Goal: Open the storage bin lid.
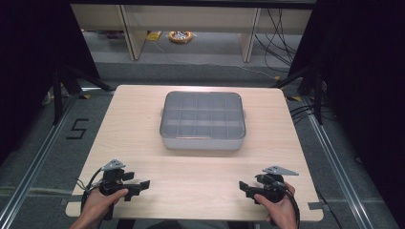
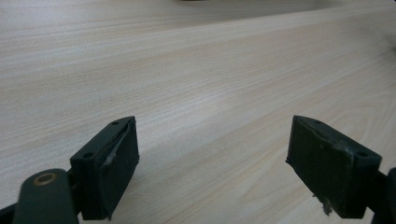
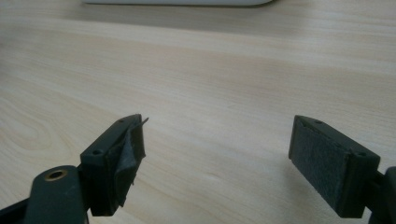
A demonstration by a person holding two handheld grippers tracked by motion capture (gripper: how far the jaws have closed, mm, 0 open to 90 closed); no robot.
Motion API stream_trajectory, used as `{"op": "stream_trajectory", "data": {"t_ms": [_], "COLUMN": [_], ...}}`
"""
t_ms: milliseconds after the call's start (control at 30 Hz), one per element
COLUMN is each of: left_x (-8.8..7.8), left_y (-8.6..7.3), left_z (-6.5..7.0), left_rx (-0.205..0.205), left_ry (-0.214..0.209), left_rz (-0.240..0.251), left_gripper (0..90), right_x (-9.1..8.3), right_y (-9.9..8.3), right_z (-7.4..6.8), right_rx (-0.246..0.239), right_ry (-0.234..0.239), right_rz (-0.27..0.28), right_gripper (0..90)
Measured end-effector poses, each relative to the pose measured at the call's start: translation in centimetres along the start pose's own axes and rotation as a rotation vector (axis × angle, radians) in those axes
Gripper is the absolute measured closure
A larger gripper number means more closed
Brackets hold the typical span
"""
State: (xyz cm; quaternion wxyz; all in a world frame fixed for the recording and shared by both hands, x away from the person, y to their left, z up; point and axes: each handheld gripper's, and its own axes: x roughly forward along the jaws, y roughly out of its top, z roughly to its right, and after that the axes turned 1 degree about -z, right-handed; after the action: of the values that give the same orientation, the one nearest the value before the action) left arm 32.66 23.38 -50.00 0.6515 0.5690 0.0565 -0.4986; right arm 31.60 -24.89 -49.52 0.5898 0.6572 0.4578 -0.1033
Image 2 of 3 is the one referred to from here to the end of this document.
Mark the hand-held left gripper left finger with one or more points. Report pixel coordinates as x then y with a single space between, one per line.
106 168

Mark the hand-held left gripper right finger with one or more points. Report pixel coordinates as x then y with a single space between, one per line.
330 168

